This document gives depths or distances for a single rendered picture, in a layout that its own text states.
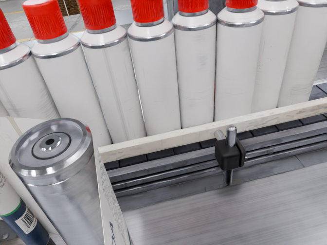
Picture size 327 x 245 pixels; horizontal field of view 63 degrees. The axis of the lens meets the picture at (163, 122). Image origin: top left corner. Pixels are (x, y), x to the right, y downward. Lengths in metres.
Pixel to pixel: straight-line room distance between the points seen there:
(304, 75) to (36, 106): 0.34
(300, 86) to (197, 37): 0.18
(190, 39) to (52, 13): 0.14
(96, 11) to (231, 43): 0.15
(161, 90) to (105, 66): 0.07
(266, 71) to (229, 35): 0.09
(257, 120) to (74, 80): 0.24
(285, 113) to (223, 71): 0.11
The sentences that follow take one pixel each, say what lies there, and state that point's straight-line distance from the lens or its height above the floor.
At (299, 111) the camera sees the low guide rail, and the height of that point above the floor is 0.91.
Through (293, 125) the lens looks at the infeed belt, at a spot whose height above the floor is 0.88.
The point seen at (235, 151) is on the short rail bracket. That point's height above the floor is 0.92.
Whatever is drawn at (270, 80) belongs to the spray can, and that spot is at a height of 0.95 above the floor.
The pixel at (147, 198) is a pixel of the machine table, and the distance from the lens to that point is 0.39.
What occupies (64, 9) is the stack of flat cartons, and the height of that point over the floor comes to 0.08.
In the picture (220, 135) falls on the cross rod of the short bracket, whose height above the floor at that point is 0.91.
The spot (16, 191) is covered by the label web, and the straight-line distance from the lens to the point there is 0.24.
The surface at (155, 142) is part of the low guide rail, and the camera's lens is 0.34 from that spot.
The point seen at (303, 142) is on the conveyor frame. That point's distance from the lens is 0.44.
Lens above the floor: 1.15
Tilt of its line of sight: 40 degrees down
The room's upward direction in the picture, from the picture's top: 8 degrees counter-clockwise
